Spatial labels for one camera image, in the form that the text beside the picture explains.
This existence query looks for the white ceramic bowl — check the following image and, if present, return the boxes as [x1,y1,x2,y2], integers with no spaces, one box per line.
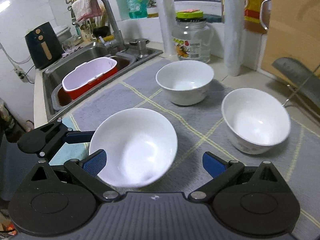
[89,108,178,188]

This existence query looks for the white bowl floral outside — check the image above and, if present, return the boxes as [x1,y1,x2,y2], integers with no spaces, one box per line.
[221,88,291,155]

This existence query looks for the white bowl pink flowers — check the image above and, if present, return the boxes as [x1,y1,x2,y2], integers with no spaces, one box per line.
[156,60,214,106]

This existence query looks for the chrome kitchen faucet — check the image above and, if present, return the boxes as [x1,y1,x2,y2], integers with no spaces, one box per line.
[101,0,126,51]

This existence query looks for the red white plastic basin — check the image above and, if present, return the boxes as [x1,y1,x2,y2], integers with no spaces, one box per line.
[62,57,117,100]

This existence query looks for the black air fryer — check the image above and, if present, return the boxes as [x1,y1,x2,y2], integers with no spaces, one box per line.
[25,22,63,70]

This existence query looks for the grey checked table mat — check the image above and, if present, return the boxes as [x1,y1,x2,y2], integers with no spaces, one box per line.
[63,59,319,239]

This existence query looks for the pink dish cloth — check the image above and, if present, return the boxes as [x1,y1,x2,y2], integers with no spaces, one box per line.
[72,0,102,22]

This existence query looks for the glass jar green lid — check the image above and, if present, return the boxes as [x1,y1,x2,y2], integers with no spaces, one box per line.
[171,9,213,63]

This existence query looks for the white paper towel roll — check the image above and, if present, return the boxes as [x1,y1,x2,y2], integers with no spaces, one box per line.
[156,0,176,55]

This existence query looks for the bamboo cutting board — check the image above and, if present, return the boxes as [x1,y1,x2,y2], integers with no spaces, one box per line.
[261,0,320,83]

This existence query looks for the cooking oil bottle yellow label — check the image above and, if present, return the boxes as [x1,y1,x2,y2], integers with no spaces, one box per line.
[244,0,267,34]

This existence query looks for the white plastic wrap roll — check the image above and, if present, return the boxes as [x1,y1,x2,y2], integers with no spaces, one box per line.
[223,0,245,76]

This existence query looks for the wall power socket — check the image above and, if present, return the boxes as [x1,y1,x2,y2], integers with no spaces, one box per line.
[14,66,28,83]

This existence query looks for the metal wire knife stand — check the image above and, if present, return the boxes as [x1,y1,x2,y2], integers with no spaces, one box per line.
[261,0,319,108]

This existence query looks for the cleaver with black handle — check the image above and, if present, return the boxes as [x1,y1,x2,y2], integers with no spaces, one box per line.
[272,57,319,108]

